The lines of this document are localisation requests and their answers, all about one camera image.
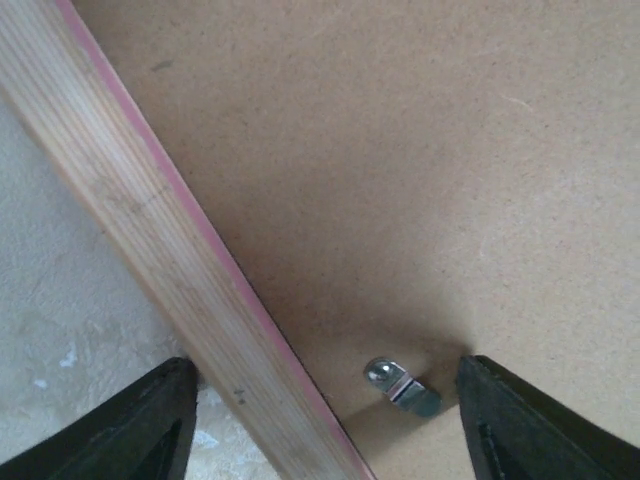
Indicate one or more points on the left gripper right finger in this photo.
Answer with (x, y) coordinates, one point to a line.
(515, 431)

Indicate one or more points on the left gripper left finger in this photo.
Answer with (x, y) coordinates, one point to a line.
(143, 432)

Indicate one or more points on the metal frame retaining clip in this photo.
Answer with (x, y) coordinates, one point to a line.
(401, 388)

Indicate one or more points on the brown backing board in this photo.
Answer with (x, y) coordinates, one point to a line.
(414, 180)

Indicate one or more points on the pink picture frame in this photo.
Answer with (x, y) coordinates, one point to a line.
(69, 97)

